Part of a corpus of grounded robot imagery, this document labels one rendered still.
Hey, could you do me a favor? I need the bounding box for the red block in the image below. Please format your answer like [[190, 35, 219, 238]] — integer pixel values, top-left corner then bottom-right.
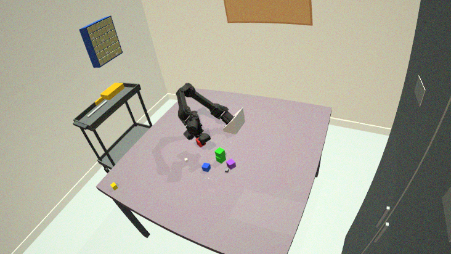
[[196, 138, 203, 147]]

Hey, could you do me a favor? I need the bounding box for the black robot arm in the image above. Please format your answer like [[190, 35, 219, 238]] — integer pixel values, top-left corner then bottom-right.
[[176, 83, 234, 140]]

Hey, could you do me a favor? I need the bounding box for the blue block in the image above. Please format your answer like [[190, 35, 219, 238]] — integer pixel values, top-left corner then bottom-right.
[[202, 163, 211, 172]]

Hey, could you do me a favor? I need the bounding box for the purple cube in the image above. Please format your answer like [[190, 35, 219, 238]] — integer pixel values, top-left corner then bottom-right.
[[226, 158, 236, 170]]

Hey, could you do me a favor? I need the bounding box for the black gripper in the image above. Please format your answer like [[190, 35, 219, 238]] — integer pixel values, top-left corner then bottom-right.
[[195, 123, 211, 145]]

